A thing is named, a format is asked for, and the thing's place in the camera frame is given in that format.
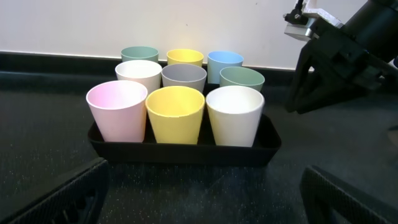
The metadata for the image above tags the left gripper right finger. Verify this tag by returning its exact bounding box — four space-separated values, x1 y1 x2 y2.
299 165 398 224

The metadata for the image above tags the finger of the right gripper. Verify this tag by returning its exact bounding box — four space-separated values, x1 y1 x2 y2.
284 41 318 113
293 70 374 115

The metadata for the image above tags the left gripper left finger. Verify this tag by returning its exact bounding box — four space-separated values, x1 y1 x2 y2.
0 157 111 224

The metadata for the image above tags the white cup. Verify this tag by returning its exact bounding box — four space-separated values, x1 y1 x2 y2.
114 59 163 95
205 85 266 148

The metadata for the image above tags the pink cup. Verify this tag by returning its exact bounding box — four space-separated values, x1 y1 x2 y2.
85 80 149 144

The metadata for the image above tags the yellow cup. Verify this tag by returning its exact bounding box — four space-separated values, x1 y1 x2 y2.
144 86 206 145
166 49 205 67

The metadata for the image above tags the green cup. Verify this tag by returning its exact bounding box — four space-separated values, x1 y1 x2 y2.
121 45 160 63
219 66 266 93

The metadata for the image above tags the blue cup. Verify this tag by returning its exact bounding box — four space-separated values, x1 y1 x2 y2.
206 50 244 85

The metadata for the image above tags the grey cup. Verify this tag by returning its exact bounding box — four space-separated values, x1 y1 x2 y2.
160 63 208 93

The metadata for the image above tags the black tray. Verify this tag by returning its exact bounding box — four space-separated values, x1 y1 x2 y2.
87 82 282 167

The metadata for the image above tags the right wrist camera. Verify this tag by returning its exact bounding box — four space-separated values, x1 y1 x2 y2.
283 0 345 43

